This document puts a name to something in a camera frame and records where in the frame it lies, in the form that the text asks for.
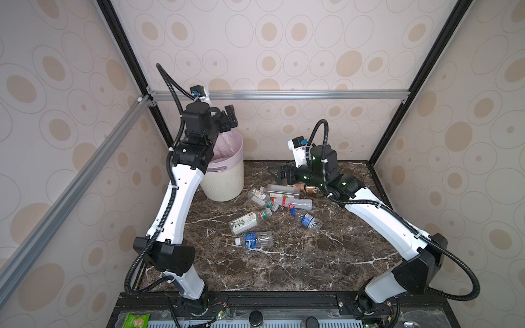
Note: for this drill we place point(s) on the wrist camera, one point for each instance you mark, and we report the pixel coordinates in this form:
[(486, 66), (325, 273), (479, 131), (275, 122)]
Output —
[(200, 93), (298, 146)]

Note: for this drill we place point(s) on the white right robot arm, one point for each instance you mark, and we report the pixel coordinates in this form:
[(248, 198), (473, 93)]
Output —
[(422, 254)]

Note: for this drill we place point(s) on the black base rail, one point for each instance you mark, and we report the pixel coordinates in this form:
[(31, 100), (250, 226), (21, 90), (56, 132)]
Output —
[(284, 309)]

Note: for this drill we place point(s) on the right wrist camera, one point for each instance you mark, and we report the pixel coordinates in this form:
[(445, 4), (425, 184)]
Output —
[(298, 146)]

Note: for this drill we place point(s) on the white bottle green leaf label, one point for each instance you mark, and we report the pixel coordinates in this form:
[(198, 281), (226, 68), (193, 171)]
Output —
[(249, 221)]

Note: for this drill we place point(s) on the horizontal aluminium frame bar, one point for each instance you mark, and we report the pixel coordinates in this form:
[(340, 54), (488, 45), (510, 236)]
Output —
[(300, 95)]

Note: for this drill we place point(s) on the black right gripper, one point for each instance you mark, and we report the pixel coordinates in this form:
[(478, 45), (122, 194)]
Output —
[(291, 167)]

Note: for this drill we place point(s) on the clear bottle blue label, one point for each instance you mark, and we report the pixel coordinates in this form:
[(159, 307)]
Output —
[(255, 240)]

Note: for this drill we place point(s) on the small bottle blue cap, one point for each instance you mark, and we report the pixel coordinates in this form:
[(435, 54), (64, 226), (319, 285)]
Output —
[(306, 219)]

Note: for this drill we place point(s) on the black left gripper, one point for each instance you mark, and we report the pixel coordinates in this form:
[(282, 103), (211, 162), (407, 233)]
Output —
[(223, 117)]

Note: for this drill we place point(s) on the white bin with purple bag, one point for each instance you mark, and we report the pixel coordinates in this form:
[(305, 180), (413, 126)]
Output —
[(224, 177)]

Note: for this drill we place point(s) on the brown coffee bottle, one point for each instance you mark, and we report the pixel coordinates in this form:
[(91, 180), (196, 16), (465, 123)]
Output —
[(304, 188)]

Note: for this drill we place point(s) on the left aluminium frame bar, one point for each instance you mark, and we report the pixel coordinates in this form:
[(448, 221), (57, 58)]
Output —
[(33, 246)]

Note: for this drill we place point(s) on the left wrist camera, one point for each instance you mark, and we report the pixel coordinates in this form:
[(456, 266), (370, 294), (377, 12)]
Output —
[(200, 93)]

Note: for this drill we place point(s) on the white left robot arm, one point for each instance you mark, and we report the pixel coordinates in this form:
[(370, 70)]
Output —
[(186, 163)]

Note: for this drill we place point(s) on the green snack packet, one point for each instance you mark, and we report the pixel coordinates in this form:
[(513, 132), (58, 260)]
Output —
[(136, 321)]

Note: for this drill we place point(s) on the white bottle red cap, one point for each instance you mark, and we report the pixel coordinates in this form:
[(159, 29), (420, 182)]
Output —
[(294, 203)]

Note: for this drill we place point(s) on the frosted clear long bottle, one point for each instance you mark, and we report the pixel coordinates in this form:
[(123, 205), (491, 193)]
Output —
[(280, 191)]

